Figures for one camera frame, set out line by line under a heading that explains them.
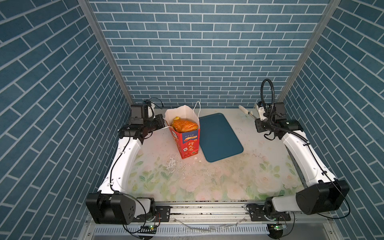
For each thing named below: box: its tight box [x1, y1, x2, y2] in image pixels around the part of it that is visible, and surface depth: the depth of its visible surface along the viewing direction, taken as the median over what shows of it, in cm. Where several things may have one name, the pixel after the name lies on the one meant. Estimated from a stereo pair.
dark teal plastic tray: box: [198, 113, 244, 163], surface depth 104 cm
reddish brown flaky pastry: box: [171, 116, 199, 133], surface depth 84 cm
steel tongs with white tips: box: [238, 105, 258, 120], surface depth 88 cm
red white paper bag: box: [164, 101, 201, 159], surface depth 87 cm
